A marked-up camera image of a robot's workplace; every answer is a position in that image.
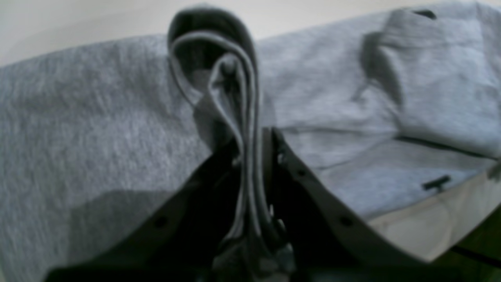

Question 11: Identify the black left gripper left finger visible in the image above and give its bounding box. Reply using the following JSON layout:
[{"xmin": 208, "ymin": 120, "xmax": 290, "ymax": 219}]
[{"xmin": 45, "ymin": 139, "xmax": 240, "ymax": 282}]

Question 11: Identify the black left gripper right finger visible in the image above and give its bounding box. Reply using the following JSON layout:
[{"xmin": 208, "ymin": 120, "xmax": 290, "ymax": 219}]
[{"xmin": 263, "ymin": 128, "xmax": 454, "ymax": 282}]

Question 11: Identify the grey T-shirt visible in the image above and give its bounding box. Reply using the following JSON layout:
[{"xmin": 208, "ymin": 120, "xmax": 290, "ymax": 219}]
[{"xmin": 1, "ymin": 2, "xmax": 500, "ymax": 282}]

